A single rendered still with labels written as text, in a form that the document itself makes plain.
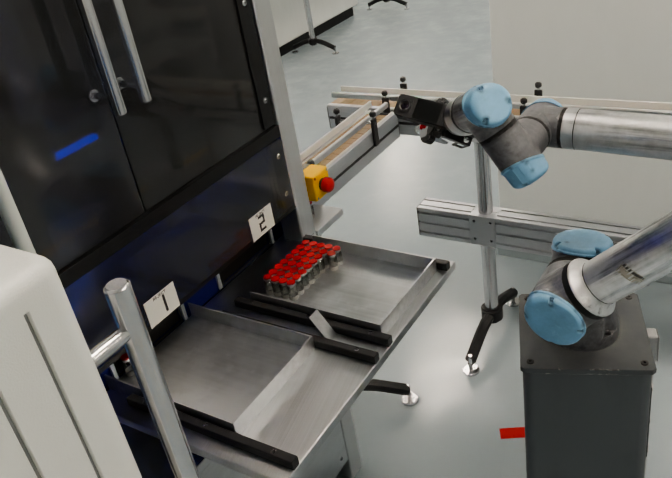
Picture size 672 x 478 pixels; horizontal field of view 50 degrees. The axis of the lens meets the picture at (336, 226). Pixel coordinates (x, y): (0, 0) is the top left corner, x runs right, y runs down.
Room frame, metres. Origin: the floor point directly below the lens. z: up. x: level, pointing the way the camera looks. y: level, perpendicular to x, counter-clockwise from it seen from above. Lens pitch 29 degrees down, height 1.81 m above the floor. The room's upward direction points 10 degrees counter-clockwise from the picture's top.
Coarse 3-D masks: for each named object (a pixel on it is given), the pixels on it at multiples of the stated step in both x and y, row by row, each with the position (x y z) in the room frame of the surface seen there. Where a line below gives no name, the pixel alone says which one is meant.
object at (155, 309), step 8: (168, 288) 1.25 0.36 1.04; (160, 296) 1.23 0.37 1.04; (168, 296) 1.24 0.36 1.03; (176, 296) 1.26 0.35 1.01; (144, 304) 1.19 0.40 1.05; (152, 304) 1.21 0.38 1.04; (160, 304) 1.22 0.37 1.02; (168, 304) 1.24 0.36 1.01; (176, 304) 1.25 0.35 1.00; (152, 312) 1.20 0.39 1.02; (160, 312) 1.22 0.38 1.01; (168, 312) 1.23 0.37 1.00; (152, 320) 1.20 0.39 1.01; (160, 320) 1.21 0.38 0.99; (152, 328) 1.19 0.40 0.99
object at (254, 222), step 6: (270, 204) 1.53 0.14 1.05; (264, 210) 1.51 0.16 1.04; (270, 210) 1.53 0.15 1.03; (258, 216) 1.49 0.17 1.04; (264, 216) 1.51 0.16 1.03; (270, 216) 1.52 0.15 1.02; (252, 222) 1.47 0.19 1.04; (258, 222) 1.49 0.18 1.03; (264, 222) 1.50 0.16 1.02; (270, 222) 1.52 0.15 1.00; (252, 228) 1.47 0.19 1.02; (258, 228) 1.48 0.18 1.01; (252, 234) 1.46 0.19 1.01; (258, 234) 1.48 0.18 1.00
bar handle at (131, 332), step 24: (120, 288) 0.55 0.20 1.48; (120, 312) 0.55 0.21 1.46; (120, 336) 0.54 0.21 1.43; (144, 336) 0.56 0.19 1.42; (96, 360) 0.52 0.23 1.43; (144, 360) 0.55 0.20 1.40; (144, 384) 0.55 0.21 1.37; (168, 408) 0.55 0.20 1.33; (168, 432) 0.55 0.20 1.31; (168, 456) 0.55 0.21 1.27; (192, 456) 0.56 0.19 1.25
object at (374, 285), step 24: (336, 240) 1.53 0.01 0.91; (360, 264) 1.46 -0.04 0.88; (384, 264) 1.44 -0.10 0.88; (408, 264) 1.42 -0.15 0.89; (432, 264) 1.36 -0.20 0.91; (312, 288) 1.39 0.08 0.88; (336, 288) 1.38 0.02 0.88; (360, 288) 1.36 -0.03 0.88; (384, 288) 1.34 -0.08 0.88; (408, 288) 1.32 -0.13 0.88; (312, 312) 1.27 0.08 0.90; (336, 312) 1.28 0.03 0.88; (360, 312) 1.27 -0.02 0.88; (384, 312) 1.25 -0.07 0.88
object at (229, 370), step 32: (192, 320) 1.35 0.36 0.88; (224, 320) 1.31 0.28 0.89; (160, 352) 1.26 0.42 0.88; (192, 352) 1.23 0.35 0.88; (224, 352) 1.22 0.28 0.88; (256, 352) 1.20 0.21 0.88; (288, 352) 1.18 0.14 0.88; (128, 384) 1.13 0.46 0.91; (192, 384) 1.13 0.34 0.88; (224, 384) 1.11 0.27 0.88; (256, 384) 1.10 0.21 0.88; (224, 416) 1.02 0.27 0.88
